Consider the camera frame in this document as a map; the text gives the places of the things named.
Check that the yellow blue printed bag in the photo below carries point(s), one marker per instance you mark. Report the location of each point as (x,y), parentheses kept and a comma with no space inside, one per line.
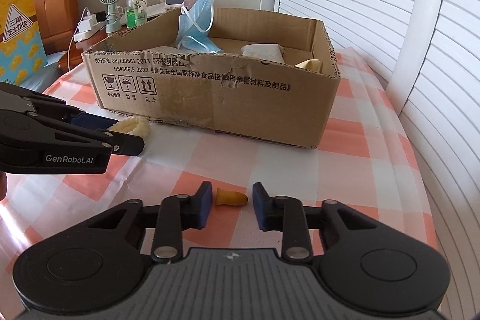
(22,50)

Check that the pink checkered tablecloth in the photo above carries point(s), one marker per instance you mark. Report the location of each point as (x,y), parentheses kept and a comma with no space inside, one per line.
(364,160)

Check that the green tube bottle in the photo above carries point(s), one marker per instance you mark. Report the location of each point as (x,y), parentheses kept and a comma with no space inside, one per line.
(140,13)

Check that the grey fabric pouch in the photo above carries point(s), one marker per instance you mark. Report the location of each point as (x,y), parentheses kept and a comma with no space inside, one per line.
(166,50)
(267,52)

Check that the wooden nightstand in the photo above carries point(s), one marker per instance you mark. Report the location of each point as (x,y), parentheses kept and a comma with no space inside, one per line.
(73,57)

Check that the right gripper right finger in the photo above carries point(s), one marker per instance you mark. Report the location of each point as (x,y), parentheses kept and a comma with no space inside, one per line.
(286,215)

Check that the blue face mask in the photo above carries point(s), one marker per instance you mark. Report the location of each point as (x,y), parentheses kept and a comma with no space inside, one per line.
(194,26)

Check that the blue grey bedding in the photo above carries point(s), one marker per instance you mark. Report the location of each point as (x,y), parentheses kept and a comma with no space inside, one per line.
(46,76)

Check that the white power strip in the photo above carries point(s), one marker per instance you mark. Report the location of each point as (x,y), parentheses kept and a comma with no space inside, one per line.
(87,27)

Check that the yellow cleaning cloth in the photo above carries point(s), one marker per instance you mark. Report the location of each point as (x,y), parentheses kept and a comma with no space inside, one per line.
(313,65)

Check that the orange finger cot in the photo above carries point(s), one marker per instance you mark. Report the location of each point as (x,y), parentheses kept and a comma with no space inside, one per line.
(230,198)

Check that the white louvered closet door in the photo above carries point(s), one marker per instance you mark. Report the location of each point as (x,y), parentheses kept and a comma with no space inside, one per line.
(426,55)

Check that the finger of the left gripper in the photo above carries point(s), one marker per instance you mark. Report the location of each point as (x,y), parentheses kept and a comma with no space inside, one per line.
(23,100)
(78,129)

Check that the cream hair scrunchie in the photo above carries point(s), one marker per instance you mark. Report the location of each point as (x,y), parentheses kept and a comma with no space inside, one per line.
(134,126)

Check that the cardboard box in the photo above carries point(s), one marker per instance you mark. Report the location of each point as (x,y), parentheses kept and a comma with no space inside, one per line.
(224,92)

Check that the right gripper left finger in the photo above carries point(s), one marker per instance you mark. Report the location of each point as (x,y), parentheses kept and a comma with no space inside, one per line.
(176,214)

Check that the green lighter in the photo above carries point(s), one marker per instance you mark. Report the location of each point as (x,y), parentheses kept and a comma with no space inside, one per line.
(130,17)

